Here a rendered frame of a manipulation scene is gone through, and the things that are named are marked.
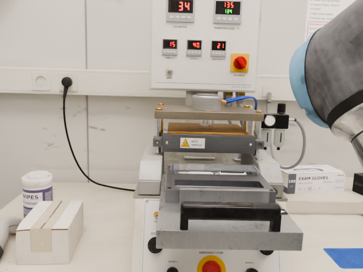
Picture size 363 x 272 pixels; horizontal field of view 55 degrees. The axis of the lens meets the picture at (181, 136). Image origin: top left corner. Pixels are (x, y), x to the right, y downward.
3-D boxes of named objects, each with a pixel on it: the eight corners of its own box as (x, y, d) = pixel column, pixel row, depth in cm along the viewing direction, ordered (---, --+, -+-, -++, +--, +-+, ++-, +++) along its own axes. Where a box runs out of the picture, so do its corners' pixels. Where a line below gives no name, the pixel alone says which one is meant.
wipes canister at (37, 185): (29, 215, 109) (27, 168, 107) (58, 215, 110) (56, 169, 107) (18, 226, 101) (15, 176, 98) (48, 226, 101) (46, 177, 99)
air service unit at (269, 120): (246, 147, 112) (249, 101, 109) (290, 148, 112) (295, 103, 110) (249, 151, 107) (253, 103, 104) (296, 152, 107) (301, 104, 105)
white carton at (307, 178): (271, 183, 134) (273, 165, 133) (324, 182, 139) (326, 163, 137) (286, 194, 122) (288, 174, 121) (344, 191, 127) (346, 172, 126)
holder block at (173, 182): (166, 176, 79) (167, 165, 78) (254, 178, 79) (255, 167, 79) (165, 202, 62) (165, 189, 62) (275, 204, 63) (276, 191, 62)
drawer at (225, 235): (162, 189, 81) (162, 157, 80) (256, 191, 82) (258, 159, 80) (155, 253, 52) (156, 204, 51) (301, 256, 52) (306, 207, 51)
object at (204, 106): (158, 131, 110) (159, 90, 108) (255, 134, 111) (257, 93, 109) (153, 147, 86) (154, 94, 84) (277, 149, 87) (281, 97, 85)
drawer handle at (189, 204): (179, 224, 53) (180, 199, 53) (276, 226, 54) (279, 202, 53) (180, 230, 51) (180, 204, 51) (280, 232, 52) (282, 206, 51)
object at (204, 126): (168, 135, 104) (168, 103, 102) (241, 137, 104) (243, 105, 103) (167, 147, 87) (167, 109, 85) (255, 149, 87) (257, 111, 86)
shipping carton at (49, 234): (41, 230, 99) (40, 199, 98) (87, 230, 100) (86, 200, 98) (12, 265, 81) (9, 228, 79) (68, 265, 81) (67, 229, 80)
